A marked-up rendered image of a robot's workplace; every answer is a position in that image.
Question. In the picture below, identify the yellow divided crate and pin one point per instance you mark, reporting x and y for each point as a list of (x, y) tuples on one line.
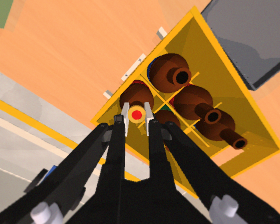
[(212, 70)]

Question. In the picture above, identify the grey square tray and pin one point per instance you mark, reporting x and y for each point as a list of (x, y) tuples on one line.
[(249, 33)]

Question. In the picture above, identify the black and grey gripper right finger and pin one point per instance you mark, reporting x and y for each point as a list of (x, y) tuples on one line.
[(227, 201)]

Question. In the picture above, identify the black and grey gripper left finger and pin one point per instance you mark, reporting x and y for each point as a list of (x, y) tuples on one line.
[(51, 200)]

